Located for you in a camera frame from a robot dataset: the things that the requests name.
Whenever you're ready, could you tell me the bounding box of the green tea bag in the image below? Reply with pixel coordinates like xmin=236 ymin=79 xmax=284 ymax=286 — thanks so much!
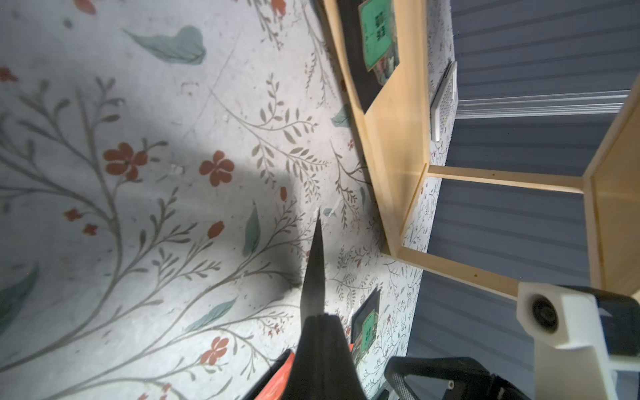
xmin=337 ymin=0 xmax=400 ymax=112
xmin=351 ymin=288 xmax=381 ymax=366
xmin=300 ymin=210 xmax=325 ymax=325

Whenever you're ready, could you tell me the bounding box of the light wooden two-tier shelf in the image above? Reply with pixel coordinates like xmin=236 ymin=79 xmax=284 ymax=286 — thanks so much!
xmin=324 ymin=1 xmax=639 ymax=300

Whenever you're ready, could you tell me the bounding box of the white scientific calculator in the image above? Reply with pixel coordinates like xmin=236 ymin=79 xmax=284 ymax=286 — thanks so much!
xmin=430 ymin=61 xmax=458 ymax=143

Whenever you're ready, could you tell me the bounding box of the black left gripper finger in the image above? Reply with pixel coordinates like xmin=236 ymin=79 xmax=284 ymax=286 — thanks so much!
xmin=283 ymin=314 xmax=367 ymax=399

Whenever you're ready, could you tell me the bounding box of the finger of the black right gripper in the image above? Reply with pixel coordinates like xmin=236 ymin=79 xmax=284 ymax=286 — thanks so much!
xmin=384 ymin=357 xmax=525 ymax=400

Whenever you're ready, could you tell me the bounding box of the red tea bag middle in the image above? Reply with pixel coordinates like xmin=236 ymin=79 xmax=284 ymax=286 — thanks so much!
xmin=254 ymin=350 xmax=296 ymax=400

